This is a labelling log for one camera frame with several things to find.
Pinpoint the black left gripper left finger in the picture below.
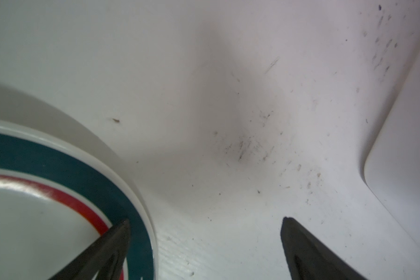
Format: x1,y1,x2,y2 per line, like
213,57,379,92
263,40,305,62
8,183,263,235
51,219,131,280

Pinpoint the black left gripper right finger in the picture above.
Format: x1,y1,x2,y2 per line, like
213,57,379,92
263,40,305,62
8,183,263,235
281,217,364,280

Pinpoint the white green rim plate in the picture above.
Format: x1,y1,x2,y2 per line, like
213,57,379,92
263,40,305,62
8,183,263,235
0,120,158,280

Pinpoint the white plastic bin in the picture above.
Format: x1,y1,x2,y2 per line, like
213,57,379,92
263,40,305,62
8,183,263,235
364,51,420,248

